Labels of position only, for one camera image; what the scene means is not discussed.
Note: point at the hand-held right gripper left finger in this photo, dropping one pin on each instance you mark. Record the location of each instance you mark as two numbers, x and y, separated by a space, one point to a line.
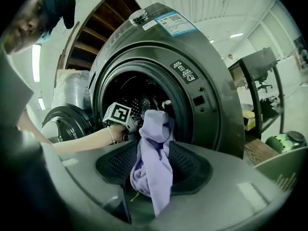
91 177

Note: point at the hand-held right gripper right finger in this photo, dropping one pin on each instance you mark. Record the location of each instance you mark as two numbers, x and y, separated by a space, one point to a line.
216 191

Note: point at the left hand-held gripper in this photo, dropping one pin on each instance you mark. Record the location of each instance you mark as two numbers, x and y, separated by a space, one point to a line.
118 114

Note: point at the lavender garment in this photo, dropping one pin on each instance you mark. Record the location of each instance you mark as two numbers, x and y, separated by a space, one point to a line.
154 157

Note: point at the pale slotted laundry basket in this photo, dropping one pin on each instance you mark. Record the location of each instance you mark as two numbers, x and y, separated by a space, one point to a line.
281 170

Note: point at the dark grey washing machine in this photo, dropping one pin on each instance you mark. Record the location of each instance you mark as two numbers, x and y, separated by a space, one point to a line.
216 80

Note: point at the person's left forearm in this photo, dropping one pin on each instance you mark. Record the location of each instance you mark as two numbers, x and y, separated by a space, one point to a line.
79 142

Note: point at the person's left hand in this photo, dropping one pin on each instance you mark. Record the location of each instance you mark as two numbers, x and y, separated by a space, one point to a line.
121 133

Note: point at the round black glass door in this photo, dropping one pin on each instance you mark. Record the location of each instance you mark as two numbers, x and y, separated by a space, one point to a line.
65 124

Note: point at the wooden slat platform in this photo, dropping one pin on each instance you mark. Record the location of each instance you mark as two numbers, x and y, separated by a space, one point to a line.
260 150

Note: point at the yellow box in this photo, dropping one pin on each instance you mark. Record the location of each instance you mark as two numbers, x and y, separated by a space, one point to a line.
251 119

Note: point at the black bag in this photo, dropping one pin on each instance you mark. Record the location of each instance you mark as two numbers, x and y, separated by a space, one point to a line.
269 109

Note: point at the person's beige shirt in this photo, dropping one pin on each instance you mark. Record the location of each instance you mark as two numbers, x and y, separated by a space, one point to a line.
14 88

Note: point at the black office chair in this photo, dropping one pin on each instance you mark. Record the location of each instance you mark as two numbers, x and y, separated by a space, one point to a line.
263 82

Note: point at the person's face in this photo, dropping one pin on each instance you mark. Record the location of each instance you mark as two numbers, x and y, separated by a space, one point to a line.
26 25

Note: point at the black metal table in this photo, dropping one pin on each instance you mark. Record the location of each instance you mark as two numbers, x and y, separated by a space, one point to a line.
262 59

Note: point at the white counter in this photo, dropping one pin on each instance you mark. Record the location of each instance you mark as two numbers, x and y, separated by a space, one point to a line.
287 68

